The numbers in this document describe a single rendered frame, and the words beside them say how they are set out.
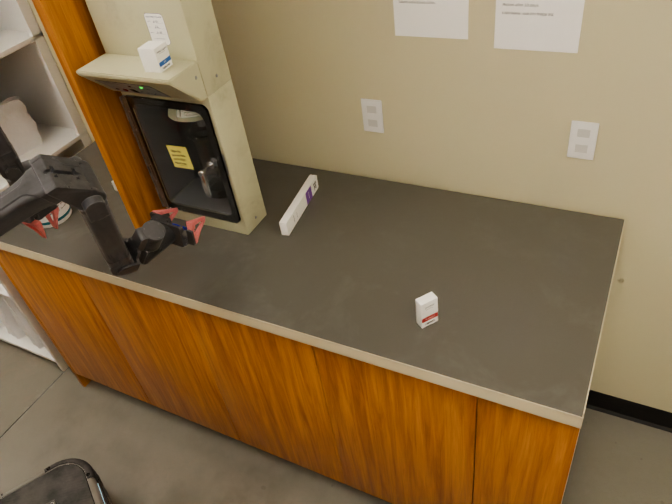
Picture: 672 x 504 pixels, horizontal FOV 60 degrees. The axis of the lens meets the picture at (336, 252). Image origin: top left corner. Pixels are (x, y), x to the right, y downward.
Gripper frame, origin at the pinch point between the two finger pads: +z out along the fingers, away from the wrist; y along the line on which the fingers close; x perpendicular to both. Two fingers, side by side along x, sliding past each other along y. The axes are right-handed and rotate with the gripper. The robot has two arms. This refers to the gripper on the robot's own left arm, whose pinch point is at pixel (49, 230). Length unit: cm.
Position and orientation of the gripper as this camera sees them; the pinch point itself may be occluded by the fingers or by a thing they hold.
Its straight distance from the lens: 191.6
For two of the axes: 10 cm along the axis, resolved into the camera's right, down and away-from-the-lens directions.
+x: -8.8, -2.0, 4.2
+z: 1.4, 7.5, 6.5
